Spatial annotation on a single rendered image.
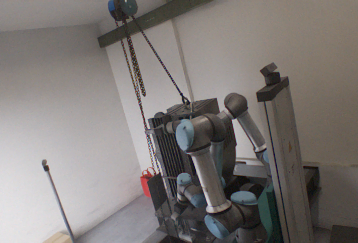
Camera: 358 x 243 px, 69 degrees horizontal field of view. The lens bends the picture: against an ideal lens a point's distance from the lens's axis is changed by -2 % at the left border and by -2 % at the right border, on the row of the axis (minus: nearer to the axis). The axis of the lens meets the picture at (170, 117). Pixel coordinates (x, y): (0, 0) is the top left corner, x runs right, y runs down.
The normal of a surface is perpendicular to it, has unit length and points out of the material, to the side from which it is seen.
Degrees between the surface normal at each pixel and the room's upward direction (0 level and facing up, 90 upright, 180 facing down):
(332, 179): 90
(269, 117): 90
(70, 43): 90
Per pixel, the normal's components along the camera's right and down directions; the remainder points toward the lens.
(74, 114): 0.71, -0.05
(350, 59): -0.66, 0.31
